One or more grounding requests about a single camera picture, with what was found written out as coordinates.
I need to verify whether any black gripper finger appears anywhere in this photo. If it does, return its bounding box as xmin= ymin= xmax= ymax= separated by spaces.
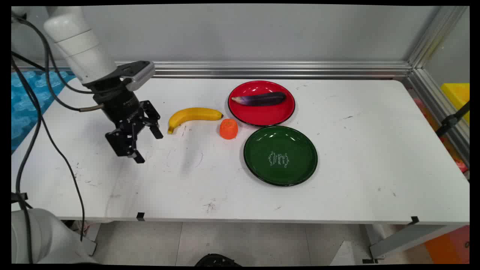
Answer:
xmin=105 ymin=126 xmax=146 ymax=164
xmin=141 ymin=100 xmax=164 ymax=140

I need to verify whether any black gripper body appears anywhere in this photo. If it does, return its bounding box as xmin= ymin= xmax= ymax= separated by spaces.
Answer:
xmin=90 ymin=77 xmax=150 ymax=132

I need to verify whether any purple eggplant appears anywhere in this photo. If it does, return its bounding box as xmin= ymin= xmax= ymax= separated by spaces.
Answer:
xmin=231 ymin=92 xmax=287 ymax=107

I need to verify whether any yellow banana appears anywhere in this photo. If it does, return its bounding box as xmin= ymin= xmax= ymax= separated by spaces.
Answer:
xmin=167 ymin=107 xmax=224 ymax=135

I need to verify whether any orange carrot piece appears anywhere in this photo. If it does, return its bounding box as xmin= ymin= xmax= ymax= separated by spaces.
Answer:
xmin=219 ymin=118 xmax=239 ymax=140

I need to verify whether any blue patterned mat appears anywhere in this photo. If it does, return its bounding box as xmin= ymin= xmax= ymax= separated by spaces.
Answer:
xmin=11 ymin=70 xmax=77 ymax=153

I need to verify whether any white table leg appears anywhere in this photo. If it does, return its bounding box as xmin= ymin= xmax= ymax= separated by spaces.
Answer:
xmin=73 ymin=220 xmax=99 ymax=257

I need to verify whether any red plate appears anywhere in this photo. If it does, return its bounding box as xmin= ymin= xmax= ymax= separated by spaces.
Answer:
xmin=228 ymin=80 xmax=296 ymax=127

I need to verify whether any green plate with print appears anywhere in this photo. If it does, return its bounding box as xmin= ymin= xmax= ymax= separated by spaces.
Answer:
xmin=243 ymin=125 xmax=318 ymax=187

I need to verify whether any black round object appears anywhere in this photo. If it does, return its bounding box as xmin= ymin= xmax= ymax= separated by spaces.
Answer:
xmin=194 ymin=253 xmax=243 ymax=267

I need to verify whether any grey table leg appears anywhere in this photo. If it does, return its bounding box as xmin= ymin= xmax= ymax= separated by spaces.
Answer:
xmin=362 ymin=224 xmax=470 ymax=264

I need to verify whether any yellow box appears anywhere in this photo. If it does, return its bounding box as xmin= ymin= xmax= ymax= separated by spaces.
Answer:
xmin=440 ymin=82 xmax=470 ymax=125

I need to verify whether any orange box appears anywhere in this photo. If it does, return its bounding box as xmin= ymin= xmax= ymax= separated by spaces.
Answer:
xmin=424 ymin=225 xmax=470 ymax=264

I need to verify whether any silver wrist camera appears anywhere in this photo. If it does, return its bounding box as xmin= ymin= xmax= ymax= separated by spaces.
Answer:
xmin=117 ymin=61 xmax=156 ymax=92

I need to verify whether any long black hanging cable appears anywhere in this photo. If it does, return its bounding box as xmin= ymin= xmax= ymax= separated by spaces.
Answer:
xmin=11 ymin=56 xmax=86 ymax=264

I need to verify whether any black cable to gripper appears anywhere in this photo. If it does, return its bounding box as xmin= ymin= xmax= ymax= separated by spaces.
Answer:
xmin=11 ymin=15 xmax=104 ymax=112

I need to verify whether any long aluminium rail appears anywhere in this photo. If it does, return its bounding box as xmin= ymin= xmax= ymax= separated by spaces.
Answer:
xmin=11 ymin=61 xmax=413 ymax=80

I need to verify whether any short aluminium rail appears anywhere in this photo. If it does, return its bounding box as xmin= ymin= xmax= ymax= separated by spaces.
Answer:
xmin=406 ymin=67 xmax=470 ymax=167

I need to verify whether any aluminium corner post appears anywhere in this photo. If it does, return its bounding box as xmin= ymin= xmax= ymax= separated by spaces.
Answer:
xmin=408 ymin=6 xmax=468 ymax=69

